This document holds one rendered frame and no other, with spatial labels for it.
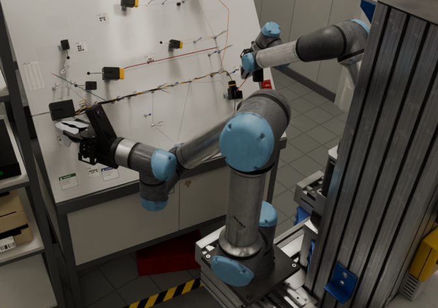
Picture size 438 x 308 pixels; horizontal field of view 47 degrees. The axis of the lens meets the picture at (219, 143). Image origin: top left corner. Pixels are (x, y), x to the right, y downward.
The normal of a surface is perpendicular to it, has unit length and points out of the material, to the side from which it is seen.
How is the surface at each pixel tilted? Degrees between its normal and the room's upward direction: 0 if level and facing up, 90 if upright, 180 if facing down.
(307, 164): 0
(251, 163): 82
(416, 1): 0
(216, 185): 90
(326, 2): 90
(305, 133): 0
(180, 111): 52
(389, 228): 90
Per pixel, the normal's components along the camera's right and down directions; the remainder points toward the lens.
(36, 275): 0.06, -0.79
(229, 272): -0.41, 0.64
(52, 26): 0.40, -0.04
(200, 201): 0.47, 0.56
